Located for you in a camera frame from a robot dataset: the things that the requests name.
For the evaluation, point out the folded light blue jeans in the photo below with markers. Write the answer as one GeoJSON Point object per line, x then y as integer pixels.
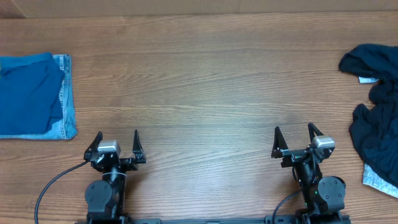
{"type": "Point", "coordinates": [66, 127]}

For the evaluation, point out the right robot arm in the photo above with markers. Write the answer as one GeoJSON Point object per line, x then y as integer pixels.
{"type": "Point", "coordinates": [323, 196]}

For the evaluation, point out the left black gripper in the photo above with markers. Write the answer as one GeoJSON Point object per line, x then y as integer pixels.
{"type": "Point", "coordinates": [123, 160]}

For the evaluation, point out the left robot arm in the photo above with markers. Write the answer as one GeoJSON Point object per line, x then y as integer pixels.
{"type": "Point", "coordinates": [105, 197]}

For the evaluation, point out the light denim garment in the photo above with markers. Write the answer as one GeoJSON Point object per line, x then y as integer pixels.
{"type": "Point", "coordinates": [372, 179]}

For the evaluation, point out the dark navy garment pile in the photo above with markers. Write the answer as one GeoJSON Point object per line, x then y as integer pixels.
{"type": "Point", "coordinates": [374, 131]}

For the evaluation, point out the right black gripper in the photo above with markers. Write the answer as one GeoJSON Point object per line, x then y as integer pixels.
{"type": "Point", "coordinates": [296, 153]}

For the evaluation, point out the folded blue t-shirt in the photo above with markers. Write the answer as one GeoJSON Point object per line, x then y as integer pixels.
{"type": "Point", "coordinates": [30, 87]}

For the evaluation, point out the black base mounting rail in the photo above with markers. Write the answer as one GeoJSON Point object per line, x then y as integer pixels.
{"type": "Point", "coordinates": [211, 221]}

